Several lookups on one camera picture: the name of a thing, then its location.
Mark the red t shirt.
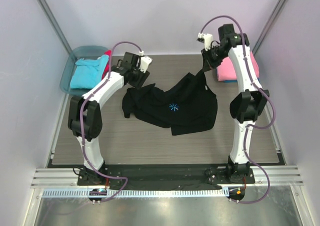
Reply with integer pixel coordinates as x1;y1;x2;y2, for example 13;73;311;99
101;50;112;79

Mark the white slotted cable duct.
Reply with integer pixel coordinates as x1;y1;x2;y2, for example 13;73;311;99
42;187;229;198

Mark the left aluminium corner post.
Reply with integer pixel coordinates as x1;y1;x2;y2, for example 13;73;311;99
37;0;72;54

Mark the teal plastic basket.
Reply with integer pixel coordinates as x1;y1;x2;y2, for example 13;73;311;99
59;46;108;96

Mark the light blue t shirt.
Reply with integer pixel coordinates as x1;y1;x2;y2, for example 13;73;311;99
70;55;106;89

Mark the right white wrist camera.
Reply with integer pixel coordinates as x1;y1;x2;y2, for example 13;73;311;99
197;33;214;51

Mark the right aluminium corner post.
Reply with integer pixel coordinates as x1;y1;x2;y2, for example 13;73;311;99
252;0;288;55

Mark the aluminium corner post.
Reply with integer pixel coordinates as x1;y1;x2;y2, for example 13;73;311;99
37;0;72;54
252;0;288;55

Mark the aluminium rail beam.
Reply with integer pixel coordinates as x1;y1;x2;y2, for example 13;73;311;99
31;165;304;188

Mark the black t shirt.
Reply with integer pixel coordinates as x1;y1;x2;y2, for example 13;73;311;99
122;70;218;136

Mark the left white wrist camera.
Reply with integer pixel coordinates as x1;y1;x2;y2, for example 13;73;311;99
138;51;153;73

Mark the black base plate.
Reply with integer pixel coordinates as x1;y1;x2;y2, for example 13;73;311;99
73;164;256;191

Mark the blue folded t shirt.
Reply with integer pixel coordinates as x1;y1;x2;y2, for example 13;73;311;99
223;80;238;83

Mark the pink folded t shirt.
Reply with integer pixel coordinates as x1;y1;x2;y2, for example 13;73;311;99
216;52;260;81

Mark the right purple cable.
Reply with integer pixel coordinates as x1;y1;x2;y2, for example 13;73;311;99
198;15;278;204

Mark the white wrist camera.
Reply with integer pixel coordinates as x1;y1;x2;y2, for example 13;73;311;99
197;33;214;51
138;51;153;73

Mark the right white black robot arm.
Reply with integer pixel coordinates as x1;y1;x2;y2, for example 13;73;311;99
198;24;270;184

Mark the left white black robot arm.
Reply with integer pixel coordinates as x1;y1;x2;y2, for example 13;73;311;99
67;52;153;186

